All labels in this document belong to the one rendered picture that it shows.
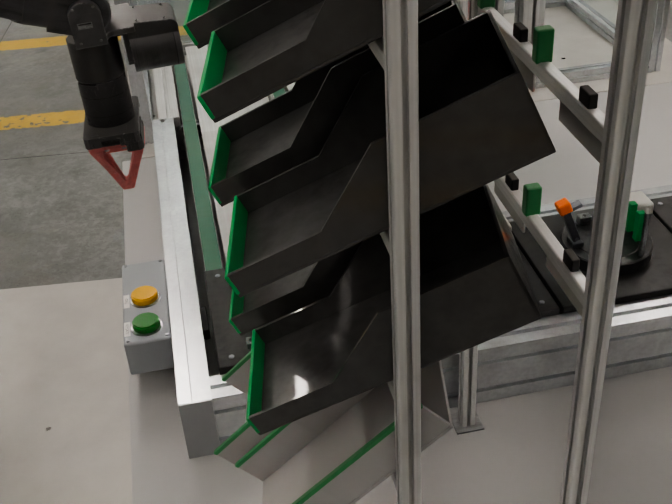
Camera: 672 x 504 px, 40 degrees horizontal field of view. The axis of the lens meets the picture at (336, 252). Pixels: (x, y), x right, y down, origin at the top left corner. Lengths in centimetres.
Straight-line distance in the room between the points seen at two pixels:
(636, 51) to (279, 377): 45
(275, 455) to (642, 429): 54
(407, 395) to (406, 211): 19
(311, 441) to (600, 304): 40
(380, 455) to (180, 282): 68
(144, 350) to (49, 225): 228
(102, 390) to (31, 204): 238
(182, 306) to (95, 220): 218
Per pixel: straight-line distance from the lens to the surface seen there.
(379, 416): 97
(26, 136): 436
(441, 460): 129
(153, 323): 139
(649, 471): 132
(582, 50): 252
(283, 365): 93
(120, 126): 113
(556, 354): 137
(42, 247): 351
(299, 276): 101
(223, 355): 131
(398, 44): 63
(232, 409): 128
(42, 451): 141
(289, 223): 82
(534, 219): 93
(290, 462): 107
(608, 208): 76
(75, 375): 151
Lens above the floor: 180
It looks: 34 degrees down
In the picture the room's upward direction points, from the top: 4 degrees counter-clockwise
